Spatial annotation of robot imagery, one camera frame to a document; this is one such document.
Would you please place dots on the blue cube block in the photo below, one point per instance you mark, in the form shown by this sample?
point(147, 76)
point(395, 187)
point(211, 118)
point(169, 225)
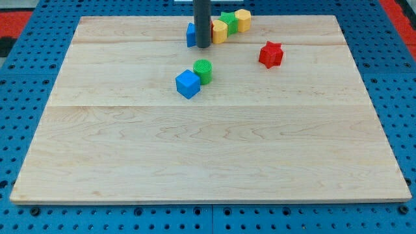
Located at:
point(188, 84)

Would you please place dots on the green cylinder block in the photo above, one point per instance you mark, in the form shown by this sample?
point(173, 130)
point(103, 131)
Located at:
point(203, 69)

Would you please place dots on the light wooden board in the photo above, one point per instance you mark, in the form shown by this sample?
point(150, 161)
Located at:
point(115, 130)

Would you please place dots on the blue block behind rod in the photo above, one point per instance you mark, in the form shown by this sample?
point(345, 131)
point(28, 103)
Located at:
point(191, 35)

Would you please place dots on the yellow heart block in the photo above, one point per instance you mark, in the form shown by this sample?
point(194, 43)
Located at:
point(219, 32)

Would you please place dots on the red star block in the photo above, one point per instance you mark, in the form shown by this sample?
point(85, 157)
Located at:
point(271, 54)

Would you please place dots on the green star block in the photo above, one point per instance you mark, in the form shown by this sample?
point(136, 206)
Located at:
point(231, 21)

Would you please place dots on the yellow hexagon block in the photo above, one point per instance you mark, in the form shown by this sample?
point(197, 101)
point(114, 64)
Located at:
point(244, 20)

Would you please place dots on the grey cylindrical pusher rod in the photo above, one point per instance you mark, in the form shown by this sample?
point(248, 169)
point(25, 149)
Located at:
point(202, 21)

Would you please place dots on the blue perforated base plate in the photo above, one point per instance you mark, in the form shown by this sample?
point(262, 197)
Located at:
point(382, 57)

